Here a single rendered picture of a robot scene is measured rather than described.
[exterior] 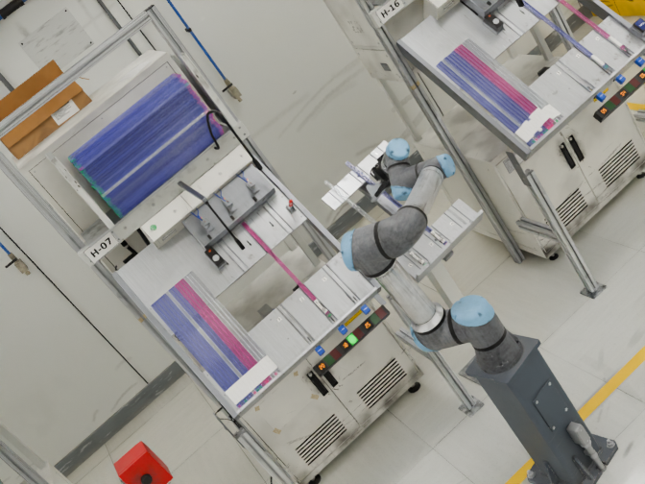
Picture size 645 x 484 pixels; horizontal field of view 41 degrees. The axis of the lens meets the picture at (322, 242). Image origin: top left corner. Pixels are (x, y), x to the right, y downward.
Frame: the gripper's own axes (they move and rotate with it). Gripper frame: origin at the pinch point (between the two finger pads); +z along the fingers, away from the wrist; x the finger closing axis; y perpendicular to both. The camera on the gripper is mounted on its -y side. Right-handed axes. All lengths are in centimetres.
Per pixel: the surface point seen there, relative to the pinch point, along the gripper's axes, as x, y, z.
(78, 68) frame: 52, 104, -14
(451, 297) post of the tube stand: 1, -43, 33
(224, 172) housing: 35, 49, 13
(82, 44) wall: 16, 178, 107
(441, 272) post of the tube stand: -1.0, -33.5, 26.2
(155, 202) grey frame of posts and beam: 61, 59, 16
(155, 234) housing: 69, 49, 15
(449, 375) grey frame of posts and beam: 21, -64, 42
